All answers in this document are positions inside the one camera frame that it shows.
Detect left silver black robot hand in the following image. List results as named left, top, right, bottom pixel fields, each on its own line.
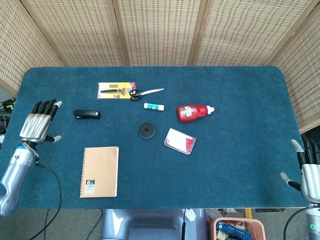
left=19, top=98, right=63, bottom=144

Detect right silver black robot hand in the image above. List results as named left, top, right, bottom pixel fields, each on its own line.
left=280, top=134, right=320, bottom=204

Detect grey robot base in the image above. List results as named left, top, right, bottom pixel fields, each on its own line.
left=99, top=208, right=208, bottom=240

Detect black stapler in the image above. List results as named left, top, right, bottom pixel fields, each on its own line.
left=73, top=109, right=102, bottom=120

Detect brown spiral notebook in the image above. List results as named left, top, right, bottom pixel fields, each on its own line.
left=79, top=146, right=120, bottom=199

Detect packaged utility knife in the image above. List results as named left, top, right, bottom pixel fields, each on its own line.
left=96, top=81, right=138, bottom=100

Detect pink plastic basket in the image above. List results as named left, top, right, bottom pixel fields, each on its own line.
left=208, top=216, right=266, bottom=240

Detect blue box in basket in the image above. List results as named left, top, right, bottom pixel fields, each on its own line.
left=216, top=220, right=253, bottom=240

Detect black round disc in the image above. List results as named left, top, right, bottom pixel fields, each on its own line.
left=138, top=121, right=156, bottom=139

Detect white glue stick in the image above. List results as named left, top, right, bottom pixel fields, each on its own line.
left=143, top=102, right=165, bottom=111

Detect blue table mat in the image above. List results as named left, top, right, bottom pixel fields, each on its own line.
left=0, top=65, right=310, bottom=210

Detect red squeeze bottle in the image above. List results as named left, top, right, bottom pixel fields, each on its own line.
left=177, top=104, right=215, bottom=124

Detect red white card pouch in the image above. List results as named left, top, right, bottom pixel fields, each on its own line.
left=163, top=127, right=197, bottom=155

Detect woven folding screen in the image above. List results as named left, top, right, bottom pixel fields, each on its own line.
left=0, top=0, right=320, bottom=134

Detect black cable bundle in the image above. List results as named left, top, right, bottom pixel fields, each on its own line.
left=0, top=98, right=16, bottom=144

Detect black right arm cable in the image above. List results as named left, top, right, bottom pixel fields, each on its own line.
left=283, top=205, right=313, bottom=240

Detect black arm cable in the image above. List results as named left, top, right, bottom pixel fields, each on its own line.
left=24, top=162, right=63, bottom=240
left=283, top=205, right=313, bottom=240

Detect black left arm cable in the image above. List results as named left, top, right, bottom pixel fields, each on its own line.
left=24, top=162, right=63, bottom=240

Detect black handled scissors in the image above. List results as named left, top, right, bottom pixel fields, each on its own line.
left=128, top=88, right=165, bottom=102

